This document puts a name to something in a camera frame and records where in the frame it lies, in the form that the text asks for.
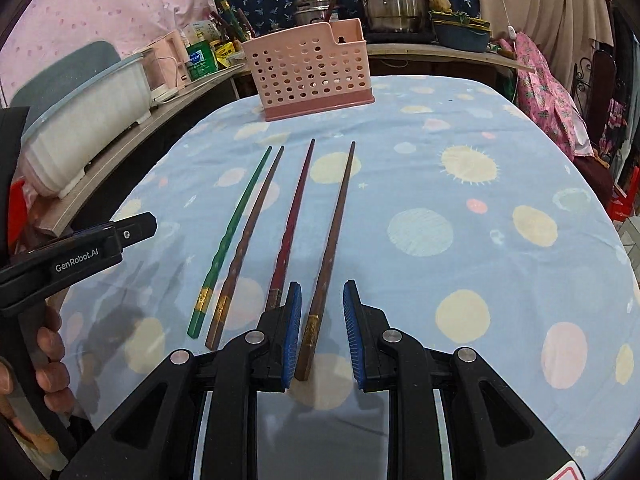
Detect wooden back counter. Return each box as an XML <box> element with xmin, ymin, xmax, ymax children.
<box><xmin>367</xmin><ymin>42</ymin><xmax>537</xmax><ymax>74</ymax></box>

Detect green detergent bottle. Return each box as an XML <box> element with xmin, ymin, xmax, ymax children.
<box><xmin>184</xmin><ymin>20</ymin><xmax>224</xmax><ymax>81</ymax></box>

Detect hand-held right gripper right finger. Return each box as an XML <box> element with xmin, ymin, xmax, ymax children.
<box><xmin>342</xmin><ymin>279</ymin><xmax>577</xmax><ymax>480</ymax></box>

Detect dark maroon chopstick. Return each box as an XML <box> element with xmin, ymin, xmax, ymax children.
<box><xmin>264</xmin><ymin>137</ymin><xmax>317</xmax><ymax>314</ymax></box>

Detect green chopstick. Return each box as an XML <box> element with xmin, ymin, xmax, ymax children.
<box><xmin>186</xmin><ymin>145</ymin><xmax>274</xmax><ymax>340</ymax></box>
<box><xmin>213</xmin><ymin>0</ymin><xmax>249</xmax><ymax>42</ymax></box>

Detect black metal chair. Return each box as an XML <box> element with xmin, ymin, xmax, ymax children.
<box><xmin>572</xmin><ymin>52</ymin><xmax>619</xmax><ymax>157</ymax></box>

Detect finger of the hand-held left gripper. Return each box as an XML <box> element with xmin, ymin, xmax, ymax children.
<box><xmin>111</xmin><ymin>212</ymin><xmax>159</xmax><ymax>252</ymax></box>

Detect white cable with switch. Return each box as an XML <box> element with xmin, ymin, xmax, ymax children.
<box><xmin>492</xmin><ymin>0</ymin><xmax>519</xmax><ymax>42</ymax></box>

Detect pink perforated utensil basket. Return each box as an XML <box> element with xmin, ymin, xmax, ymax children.
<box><xmin>242</xmin><ymin>18</ymin><xmax>376</xmax><ymax>122</ymax></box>

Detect grey-blue drainer lid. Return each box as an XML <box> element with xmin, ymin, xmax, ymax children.
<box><xmin>12</xmin><ymin>40</ymin><xmax>121</xmax><ymax>111</ymax></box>

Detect pink dotted curtain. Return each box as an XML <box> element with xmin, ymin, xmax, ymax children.
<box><xmin>0</xmin><ymin>0</ymin><xmax>237</xmax><ymax>107</ymax></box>

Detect blue planet print tablecloth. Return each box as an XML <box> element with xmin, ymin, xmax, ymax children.
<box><xmin>57</xmin><ymin>74</ymin><xmax>640</xmax><ymax>461</ymax></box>

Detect wooden side counter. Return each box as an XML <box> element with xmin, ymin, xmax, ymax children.
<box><xmin>37</xmin><ymin>62</ymin><xmax>252</xmax><ymax>237</ymax></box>

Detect pink floral cloth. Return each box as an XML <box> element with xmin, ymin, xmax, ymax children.
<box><xmin>512</xmin><ymin>32</ymin><xmax>596</xmax><ymax>159</ymax></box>

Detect silver rice cooker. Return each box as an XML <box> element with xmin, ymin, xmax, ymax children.
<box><xmin>292</xmin><ymin>0</ymin><xmax>346</xmax><ymax>26</ymax></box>

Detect person's left hand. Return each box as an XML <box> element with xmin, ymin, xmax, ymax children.
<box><xmin>0</xmin><ymin>304</ymin><xmax>76</xmax><ymax>464</ymax></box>

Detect red plastic basin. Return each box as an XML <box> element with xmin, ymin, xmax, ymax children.
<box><xmin>7</xmin><ymin>178</ymin><xmax>39</xmax><ymax>242</ymax></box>

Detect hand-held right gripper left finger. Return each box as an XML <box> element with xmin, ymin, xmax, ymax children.
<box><xmin>60</xmin><ymin>282</ymin><xmax>304</xmax><ymax>480</ymax></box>

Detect dark red chopstick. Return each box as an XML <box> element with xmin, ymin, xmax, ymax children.
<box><xmin>236</xmin><ymin>9</ymin><xmax>257</xmax><ymax>40</ymax></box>
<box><xmin>209</xmin><ymin>11</ymin><xmax>238</xmax><ymax>43</ymax></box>

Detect white ribbed dish drainer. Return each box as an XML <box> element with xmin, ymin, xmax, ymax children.
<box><xmin>20</xmin><ymin>54</ymin><xmax>154</xmax><ymax>199</ymax></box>

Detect pink electric kettle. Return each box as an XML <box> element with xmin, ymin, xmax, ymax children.
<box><xmin>144</xmin><ymin>29</ymin><xmax>189</xmax><ymax>102</ymax></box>

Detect red plastic stool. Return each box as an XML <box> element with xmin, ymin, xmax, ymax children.
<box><xmin>612</xmin><ymin>164</ymin><xmax>640</xmax><ymax>222</ymax></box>

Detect blue plastic tub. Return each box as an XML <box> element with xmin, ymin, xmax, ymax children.
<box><xmin>432</xmin><ymin>17</ymin><xmax>494</xmax><ymax>54</ymax></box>

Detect beige curtain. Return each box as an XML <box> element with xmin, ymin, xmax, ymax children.
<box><xmin>472</xmin><ymin>0</ymin><xmax>614</xmax><ymax>97</ymax></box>

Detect brown chopstick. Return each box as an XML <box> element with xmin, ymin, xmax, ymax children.
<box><xmin>204</xmin><ymin>144</ymin><xmax>286</xmax><ymax>352</ymax></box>
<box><xmin>293</xmin><ymin>141</ymin><xmax>357</xmax><ymax>382</ymax></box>

